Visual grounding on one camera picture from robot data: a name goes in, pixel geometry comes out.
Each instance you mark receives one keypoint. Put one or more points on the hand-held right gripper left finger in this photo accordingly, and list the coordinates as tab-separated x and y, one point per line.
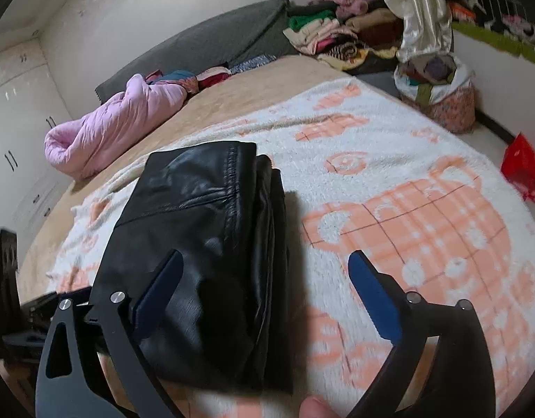
158	291

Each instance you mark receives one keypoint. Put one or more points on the pile of folded clothes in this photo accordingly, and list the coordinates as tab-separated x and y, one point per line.
337	39

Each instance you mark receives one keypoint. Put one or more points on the white peach-printed blanket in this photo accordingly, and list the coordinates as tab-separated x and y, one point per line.
380	183

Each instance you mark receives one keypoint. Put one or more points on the teal cloth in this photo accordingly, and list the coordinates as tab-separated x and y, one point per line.
174	76

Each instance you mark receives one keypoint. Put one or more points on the blue patterned cloth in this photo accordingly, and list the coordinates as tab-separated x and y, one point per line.
252	64

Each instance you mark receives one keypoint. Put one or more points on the black leather jacket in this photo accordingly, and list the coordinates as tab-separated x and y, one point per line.
193	209

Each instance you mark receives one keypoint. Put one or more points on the white wardrobe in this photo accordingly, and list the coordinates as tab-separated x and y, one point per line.
15	139

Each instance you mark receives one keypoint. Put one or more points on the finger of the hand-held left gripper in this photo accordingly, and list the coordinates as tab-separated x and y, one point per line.
36	309
23	342

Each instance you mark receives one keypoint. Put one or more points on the grey padded headboard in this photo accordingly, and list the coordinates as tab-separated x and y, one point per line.
215	39

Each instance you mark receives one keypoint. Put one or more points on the red plastic basket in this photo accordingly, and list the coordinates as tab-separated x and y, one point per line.
524	165

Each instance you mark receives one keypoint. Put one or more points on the person's right hand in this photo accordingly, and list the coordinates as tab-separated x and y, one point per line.
317	409

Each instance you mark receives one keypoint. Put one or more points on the red and white pillow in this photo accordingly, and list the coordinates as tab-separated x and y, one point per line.
213	76

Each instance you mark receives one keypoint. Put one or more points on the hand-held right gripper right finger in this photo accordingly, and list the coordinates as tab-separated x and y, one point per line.
376	296

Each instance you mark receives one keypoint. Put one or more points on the cream satin curtain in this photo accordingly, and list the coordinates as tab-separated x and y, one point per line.
420	8

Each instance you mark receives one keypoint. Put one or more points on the scattered colourful clothes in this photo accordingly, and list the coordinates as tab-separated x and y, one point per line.
515	26

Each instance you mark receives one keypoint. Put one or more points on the green mat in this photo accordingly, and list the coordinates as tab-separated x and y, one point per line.
502	41

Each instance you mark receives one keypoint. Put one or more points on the floral bag of clothes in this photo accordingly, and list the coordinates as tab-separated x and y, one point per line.
441	104

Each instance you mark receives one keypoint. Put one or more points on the pink quilt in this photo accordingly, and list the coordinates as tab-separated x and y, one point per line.
110	126

